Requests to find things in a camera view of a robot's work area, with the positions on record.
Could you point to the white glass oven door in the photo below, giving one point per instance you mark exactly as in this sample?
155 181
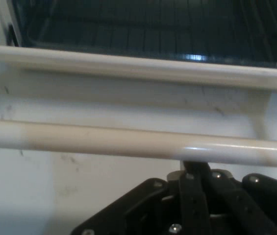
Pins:
104 139

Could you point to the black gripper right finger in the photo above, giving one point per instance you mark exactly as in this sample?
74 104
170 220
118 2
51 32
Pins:
256 205

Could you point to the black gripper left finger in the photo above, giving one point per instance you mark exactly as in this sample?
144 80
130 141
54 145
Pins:
192 208

